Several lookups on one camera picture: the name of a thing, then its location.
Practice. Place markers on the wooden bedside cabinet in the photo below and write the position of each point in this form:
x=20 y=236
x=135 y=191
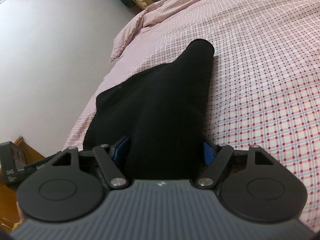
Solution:
x=8 y=208

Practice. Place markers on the black knit cardigan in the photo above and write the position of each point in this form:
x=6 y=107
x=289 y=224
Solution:
x=161 y=110

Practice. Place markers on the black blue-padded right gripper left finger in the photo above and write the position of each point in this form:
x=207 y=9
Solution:
x=107 y=157

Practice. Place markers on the pink checked bed cover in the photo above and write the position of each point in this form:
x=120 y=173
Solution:
x=264 y=87

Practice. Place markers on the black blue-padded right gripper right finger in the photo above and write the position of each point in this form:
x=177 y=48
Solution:
x=217 y=158

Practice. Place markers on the person's left hand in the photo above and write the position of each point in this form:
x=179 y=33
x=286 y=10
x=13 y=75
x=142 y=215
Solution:
x=20 y=214

